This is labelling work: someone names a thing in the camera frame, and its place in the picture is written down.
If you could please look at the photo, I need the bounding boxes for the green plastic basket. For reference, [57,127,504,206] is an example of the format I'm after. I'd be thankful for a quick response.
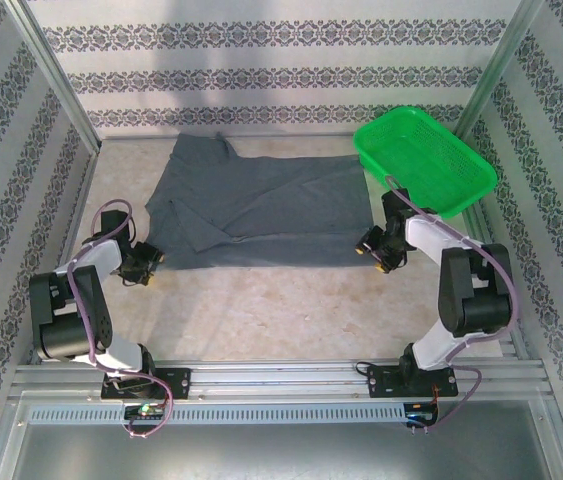
[353,105,499,220]

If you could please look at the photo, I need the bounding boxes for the grey t-shirt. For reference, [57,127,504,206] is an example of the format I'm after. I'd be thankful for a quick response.
[144,132,376,271]

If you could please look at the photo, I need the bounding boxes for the small circuit board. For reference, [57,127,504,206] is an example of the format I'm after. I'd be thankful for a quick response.
[124,403,168,420]
[405,402,438,426]

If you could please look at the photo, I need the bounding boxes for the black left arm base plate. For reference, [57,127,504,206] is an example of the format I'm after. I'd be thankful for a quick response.
[100,367,192,400]

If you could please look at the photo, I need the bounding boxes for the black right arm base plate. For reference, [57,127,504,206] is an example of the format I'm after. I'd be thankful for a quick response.
[366,363,460,399]

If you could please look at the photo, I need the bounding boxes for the aluminium front rail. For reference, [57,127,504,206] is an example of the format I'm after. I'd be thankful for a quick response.
[8,359,548,401]

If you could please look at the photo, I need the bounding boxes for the slotted grey cable duct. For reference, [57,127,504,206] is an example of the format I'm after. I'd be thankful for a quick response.
[25,403,410,426]

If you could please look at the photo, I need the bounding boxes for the aluminium frame post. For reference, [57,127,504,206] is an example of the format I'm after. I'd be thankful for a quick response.
[453,0,547,146]
[10,0,102,154]

